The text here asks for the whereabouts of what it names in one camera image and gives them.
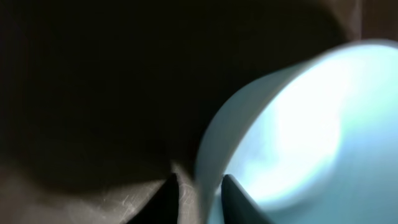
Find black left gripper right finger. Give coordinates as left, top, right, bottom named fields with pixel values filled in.
left=221, top=174, right=272, bottom=224

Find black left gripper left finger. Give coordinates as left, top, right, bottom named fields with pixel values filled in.
left=126, top=174, right=180, bottom=224

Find light blue bowl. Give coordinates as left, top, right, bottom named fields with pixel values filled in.
left=195, top=40, right=397, bottom=223

